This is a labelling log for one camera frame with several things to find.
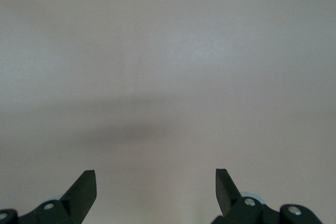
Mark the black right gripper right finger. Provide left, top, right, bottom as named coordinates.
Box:
left=212, top=168, right=322, bottom=224

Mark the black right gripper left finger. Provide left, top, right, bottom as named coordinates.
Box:
left=0, top=169, right=98, bottom=224

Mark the brown table cover mat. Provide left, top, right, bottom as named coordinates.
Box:
left=0, top=0, right=336, bottom=224

